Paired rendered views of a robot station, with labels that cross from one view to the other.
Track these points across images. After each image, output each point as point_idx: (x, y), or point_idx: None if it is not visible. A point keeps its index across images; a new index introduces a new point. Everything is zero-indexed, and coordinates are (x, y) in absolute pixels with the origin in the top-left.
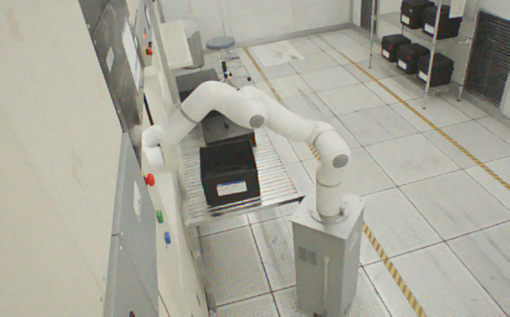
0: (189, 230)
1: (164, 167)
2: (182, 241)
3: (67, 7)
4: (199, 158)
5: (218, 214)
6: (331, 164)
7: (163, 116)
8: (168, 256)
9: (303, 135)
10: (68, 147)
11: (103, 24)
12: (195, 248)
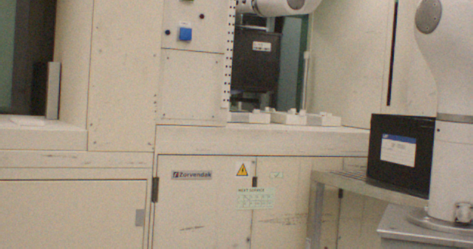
0: (312, 185)
1: (285, 7)
2: (276, 170)
3: None
4: (423, 117)
5: (351, 179)
6: (414, 20)
7: (408, 26)
8: (154, 29)
9: None
10: None
11: None
12: (309, 231)
